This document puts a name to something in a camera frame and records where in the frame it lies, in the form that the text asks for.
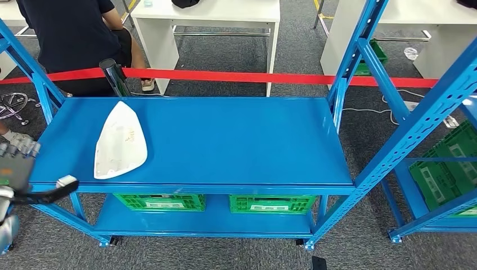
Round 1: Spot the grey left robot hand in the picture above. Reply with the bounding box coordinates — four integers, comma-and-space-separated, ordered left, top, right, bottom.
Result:
0, 139, 42, 192

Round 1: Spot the white plastic part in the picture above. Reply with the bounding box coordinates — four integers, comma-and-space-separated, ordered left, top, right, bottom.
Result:
93, 101, 149, 181

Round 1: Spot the blue metal shelf rack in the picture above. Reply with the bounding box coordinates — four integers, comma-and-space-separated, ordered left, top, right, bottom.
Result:
380, 94, 477, 245
0, 0, 477, 250

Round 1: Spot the person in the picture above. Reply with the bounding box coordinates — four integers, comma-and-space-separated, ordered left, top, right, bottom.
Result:
16, 0, 156, 98
0, 121, 34, 150

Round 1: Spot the chrome chair base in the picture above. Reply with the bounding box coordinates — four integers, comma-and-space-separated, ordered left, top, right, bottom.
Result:
0, 92, 42, 127

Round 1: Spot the green plastic crate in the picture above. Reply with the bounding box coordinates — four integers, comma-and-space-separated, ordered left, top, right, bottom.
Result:
408, 120, 477, 218
354, 39, 388, 77
113, 193, 207, 213
229, 194, 317, 215

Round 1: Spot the yellow floor tape line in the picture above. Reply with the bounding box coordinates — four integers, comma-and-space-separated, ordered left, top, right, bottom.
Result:
121, 0, 137, 23

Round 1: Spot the red barrier belt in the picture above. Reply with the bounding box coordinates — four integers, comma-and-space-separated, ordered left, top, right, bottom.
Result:
0, 67, 440, 89

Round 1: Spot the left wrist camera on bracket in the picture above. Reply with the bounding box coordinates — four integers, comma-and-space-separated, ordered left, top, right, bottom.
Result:
11, 175, 80, 205

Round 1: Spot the black stanchion post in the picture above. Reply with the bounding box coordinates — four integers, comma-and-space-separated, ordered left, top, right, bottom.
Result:
99, 58, 131, 98

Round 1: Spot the white floor cable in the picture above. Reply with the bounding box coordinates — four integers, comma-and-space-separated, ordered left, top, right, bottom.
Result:
343, 89, 426, 125

